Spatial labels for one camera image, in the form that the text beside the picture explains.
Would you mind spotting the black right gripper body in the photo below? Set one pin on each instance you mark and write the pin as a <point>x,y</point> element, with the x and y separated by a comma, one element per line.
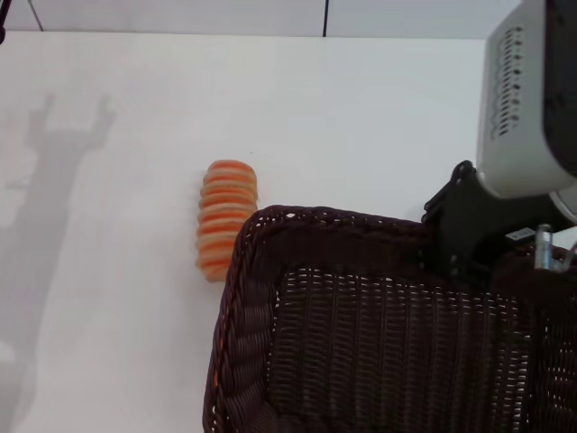
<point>487,221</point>

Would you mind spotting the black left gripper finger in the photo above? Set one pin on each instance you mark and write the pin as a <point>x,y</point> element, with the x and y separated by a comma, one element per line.
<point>2,35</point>

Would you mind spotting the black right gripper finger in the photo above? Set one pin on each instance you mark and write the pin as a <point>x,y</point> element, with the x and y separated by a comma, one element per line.
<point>464,270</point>
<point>435,209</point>

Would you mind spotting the dark brown wicker basket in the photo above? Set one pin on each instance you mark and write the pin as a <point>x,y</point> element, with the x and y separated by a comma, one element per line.
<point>360,338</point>

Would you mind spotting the orange striped spiral bread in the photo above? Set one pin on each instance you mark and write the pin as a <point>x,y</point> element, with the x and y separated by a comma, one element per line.
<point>221,207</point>

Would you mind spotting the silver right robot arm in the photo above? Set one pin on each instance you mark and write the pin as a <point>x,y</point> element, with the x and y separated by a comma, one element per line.
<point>569,207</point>

